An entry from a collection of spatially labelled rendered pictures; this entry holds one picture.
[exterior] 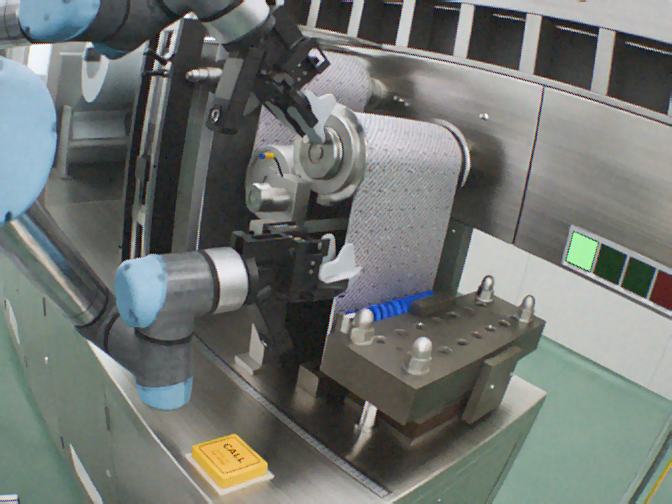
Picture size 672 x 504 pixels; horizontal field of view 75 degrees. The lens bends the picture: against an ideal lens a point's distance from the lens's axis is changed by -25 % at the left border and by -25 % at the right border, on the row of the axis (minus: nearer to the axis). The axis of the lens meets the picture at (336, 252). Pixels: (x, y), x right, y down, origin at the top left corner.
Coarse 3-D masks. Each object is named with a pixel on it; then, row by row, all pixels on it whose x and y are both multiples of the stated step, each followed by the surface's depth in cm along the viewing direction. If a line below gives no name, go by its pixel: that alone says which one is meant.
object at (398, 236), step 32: (384, 192) 79; (416, 192) 84; (448, 192) 90; (352, 224) 77; (384, 224) 81; (416, 224) 87; (384, 256) 84; (416, 256) 90; (352, 288) 81; (384, 288) 87; (416, 288) 93
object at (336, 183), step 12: (336, 120) 74; (348, 132) 73; (348, 144) 73; (348, 156) 73; (300, 168) 81; (348, 168) 74; (312, 180) 79; (324, 180) 77; (336, 180) 75; (348, 180) 75; (324, 192) 77
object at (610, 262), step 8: (608, 248) 78; (600, 256) 79; (608, 256) 78; (616, 256) 77; (624, 256) 76; (600, 264) 79; (608, 264) 78; (616, 264) 77; (600, 272) 80; (608, 272) 78; (616, 272) 77; (616, 280) 77
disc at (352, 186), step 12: (336, 108) 75; (348, 108) 74; (348, 120) 74; (360, 132) 72; (360, 144) 73; (360, 156) 73; (360, 168) 73; (360, 180) 74; (312, 192) 80; (336, 192) 77; (348, 192) 75; (324, 204) 79; (336, 204) 77
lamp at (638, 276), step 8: (632, 264) 75; (640, 264) 74; (632, 272) 75; (640, 272) 74; (648, 272) 73; (624, 280) 76; (632, 280) 75; (640, 280) 74; (648, 280) 73; (632, 288) 75; (640, 288) 74
